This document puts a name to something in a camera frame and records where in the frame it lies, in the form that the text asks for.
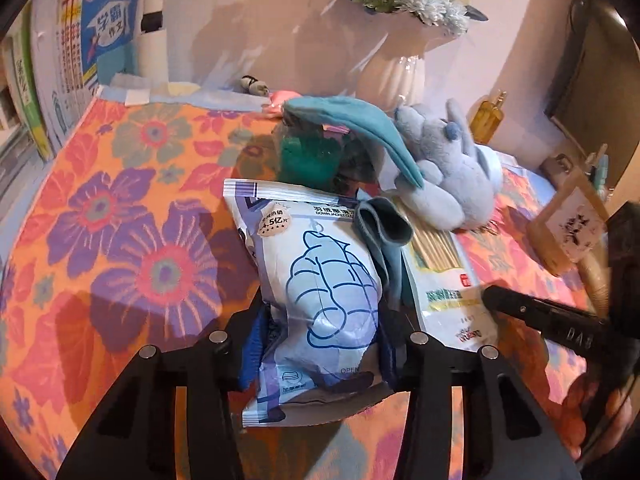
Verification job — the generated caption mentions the blue cover textbook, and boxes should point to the blue cover textbook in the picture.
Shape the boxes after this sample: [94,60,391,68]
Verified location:
[80,0,139,90]

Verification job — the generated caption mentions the green mesh pouch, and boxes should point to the green mesh pouch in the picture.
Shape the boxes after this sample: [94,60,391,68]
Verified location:
[273,124,343,191]

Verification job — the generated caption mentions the black monitor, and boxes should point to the black monitor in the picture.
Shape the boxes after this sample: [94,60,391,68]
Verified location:
[546,0,639,188]

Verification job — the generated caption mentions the pink small cloth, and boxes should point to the pink small cloth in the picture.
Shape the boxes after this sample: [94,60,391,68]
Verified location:
[262,90,300,118]

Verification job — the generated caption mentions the teal plush cloth piece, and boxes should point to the teal plush cloth piece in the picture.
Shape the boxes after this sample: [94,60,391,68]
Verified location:
[282,96,424,188]

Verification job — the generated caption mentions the small panda figure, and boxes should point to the small panda figure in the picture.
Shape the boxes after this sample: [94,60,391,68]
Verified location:
[240,75,270,98]

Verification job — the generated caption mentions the green spine book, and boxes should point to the green spine book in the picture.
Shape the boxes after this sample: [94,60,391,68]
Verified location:
[11,21,54,162]

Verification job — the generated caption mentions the right hand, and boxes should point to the right hand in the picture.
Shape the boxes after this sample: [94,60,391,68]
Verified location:
[556,374,634,460]

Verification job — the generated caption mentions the floral orange tablecloth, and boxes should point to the floral orange tablecloth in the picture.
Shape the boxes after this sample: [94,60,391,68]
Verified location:
[1,99,588,479]

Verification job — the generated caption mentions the light blue plush toy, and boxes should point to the light blue plush toy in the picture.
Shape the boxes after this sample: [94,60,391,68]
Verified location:
[395,99,496,231]

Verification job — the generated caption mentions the white ribbed vase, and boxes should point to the white ribbed vase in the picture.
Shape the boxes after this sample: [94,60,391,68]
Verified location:
[355,30,451,114]

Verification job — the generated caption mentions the cotton swab bag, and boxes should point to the cotton swab bag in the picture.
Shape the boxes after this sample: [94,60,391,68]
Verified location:
[393,198,498,351]

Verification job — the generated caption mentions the blue folded sock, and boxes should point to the blue folded sock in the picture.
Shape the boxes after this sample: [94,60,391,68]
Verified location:
[354,196,413,311]

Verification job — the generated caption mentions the brown paper box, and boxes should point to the brown paper box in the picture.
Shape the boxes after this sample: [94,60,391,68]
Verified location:
[526,169,608,276]

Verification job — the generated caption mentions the amber glass bottle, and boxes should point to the amber glass bottle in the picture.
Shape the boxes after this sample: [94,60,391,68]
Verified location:
[470,91,508,144]

